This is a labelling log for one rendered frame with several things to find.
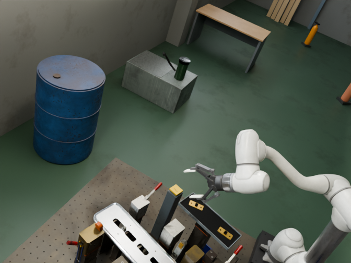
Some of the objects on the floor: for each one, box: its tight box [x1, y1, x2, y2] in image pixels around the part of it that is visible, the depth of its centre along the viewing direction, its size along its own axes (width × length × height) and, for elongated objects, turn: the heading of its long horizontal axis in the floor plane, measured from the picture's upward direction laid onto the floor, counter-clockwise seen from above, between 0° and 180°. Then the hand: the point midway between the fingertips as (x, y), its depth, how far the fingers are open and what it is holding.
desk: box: [186, 4, 271, 73], centre depth 652 cm, size 64×129×66 cm, turn 44°
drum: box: [33, 55, 106, 164], centre depth 345 cm, size 61×61×92 cm
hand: (189, 183), depth 179 cm, fingers open, 13 cm apart
